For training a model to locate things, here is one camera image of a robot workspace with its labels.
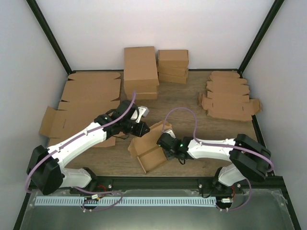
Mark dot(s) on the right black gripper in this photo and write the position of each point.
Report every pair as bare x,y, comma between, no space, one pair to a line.
168,155

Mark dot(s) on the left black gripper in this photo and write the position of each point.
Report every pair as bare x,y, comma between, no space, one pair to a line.
140,132

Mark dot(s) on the small cardboard box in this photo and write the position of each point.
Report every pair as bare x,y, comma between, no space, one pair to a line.
148,153

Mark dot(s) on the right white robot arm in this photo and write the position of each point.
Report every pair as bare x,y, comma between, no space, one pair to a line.
249,159

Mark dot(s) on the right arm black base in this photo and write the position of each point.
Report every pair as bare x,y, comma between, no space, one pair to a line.
211,186

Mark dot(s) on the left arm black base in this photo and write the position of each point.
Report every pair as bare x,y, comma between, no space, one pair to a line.
96,187

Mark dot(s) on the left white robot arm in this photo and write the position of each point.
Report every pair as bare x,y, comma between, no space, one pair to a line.
47,166

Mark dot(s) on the bottom large folded box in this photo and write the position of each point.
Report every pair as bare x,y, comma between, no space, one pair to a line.
146,96

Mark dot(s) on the large folded box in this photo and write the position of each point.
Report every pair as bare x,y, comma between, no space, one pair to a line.
140,70
146,96

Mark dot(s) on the bottom small folded box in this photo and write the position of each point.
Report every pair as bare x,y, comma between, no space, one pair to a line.
172,78

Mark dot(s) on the small folded box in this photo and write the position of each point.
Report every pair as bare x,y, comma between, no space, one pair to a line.
173,58
175,71
172,78

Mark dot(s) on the top large folded box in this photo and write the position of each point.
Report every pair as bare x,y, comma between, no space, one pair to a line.
140,70

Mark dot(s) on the middle small folded box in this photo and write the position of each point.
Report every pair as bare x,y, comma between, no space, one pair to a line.
175,71

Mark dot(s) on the top small folded box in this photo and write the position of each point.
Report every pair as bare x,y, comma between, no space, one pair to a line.
173,58

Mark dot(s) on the large flat cardboard blank stack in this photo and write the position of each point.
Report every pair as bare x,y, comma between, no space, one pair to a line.
86,95

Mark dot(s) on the small flat cardboard blank stack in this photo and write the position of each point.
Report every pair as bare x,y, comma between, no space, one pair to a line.
227,97

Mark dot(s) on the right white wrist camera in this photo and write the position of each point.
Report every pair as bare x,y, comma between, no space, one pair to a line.
170,132

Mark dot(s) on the black front frame rail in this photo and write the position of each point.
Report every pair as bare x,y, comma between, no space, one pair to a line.
131,183

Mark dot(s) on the light blue slotted cable duct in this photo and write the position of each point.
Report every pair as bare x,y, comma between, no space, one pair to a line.
127,201

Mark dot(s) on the left black frame post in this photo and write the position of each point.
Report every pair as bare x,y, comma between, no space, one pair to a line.
49,34

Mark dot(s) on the black frame post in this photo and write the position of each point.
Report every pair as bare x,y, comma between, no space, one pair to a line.
49,34
260,34

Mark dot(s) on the right black frame post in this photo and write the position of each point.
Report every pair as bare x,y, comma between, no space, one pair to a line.
260,34

